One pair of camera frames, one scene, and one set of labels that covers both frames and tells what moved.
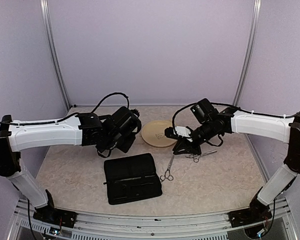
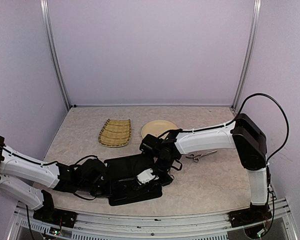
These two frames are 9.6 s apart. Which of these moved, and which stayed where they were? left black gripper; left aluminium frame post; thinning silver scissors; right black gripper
Moved: right black gripper; left black gripper
Stayed: left aluminium frame post; thinning silver scissors
